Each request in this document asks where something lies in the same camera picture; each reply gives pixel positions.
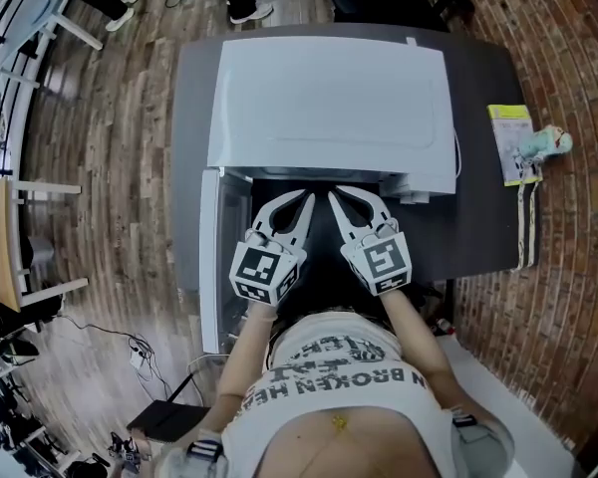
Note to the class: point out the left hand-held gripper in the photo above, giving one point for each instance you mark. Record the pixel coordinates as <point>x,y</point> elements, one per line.
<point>261,267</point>

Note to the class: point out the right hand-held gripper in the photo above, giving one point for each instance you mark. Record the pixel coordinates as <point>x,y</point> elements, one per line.
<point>381,262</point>

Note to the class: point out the white microwave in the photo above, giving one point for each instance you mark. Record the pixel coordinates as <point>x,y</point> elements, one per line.
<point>329,102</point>

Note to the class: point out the person's left forearm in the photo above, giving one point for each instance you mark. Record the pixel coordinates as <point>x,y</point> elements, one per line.
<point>244,351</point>

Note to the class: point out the person's right forearm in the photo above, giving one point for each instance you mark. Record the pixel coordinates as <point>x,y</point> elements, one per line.
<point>418,341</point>

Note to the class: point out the person's black trousers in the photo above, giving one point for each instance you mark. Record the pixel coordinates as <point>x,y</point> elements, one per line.
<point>329,287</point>

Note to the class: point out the red and white can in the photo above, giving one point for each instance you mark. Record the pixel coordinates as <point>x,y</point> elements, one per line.
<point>444,325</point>

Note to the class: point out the white printed t-shirt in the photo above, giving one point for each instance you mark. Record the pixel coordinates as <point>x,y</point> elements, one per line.
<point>339,376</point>

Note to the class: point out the yellow-edged booklet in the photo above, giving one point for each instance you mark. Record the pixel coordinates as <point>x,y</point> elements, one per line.
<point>508,137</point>

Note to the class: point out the teal plush toy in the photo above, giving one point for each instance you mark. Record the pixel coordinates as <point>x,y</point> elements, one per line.
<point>548,140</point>

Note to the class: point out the white power strip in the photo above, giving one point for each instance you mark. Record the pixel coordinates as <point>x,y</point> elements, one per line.
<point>137,359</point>

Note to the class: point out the white low cabinet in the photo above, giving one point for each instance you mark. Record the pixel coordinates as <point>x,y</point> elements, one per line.
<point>488,381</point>

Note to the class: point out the black flat box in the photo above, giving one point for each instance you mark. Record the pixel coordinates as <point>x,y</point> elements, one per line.
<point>169,421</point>

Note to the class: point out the wooden table with white legs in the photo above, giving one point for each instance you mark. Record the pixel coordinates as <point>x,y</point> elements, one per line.
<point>2,227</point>

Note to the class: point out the black equipment pile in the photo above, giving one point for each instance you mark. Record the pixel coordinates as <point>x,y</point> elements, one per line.
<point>0,316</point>

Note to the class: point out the black metal railing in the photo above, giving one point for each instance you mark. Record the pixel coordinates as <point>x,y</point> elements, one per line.
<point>0,38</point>

